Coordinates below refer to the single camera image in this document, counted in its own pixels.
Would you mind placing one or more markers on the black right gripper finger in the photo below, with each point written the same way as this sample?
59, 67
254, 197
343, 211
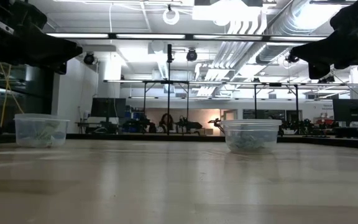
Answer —
312, 52
315, 71

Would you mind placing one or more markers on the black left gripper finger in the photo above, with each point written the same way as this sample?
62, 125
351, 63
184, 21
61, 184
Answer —
62, 49
59, 68

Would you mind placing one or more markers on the black background robot arm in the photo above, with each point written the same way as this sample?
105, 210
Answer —
217, 123
189, 124

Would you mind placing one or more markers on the clear plastic bin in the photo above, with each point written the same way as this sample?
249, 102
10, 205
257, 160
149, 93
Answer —
40, 130
251, 137

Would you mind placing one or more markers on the LED light strip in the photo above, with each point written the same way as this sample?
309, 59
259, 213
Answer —
78, 35
227, 37
297, 38
150, 36

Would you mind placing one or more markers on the black round ceiling lamp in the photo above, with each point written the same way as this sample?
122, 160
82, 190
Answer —
191, 55
291, 58
89, 58

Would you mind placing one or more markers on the black computer monitor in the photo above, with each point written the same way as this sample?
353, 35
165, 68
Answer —
108, 107
351, 110

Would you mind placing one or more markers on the blue storage crates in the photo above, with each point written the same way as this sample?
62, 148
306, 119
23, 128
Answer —
134, 119

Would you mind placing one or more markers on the black vertical pole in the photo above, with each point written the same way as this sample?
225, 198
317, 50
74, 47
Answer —
168, 93

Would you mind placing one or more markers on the person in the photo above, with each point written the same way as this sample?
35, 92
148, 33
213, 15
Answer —
166, 123

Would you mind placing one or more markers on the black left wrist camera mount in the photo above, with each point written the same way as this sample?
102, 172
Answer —
17, 14

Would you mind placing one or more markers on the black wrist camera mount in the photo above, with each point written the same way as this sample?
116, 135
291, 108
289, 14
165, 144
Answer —
17, 14
356, 15

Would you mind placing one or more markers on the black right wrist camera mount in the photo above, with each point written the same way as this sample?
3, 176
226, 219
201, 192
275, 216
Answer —
356, 15

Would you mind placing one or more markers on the black metal rig frame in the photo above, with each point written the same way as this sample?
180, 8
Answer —
255, 102
145, 105

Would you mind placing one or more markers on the black table border rail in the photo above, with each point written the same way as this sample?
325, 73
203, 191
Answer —
148, 137

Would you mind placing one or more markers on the black overhead frame beam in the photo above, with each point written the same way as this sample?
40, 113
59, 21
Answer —
190, 37

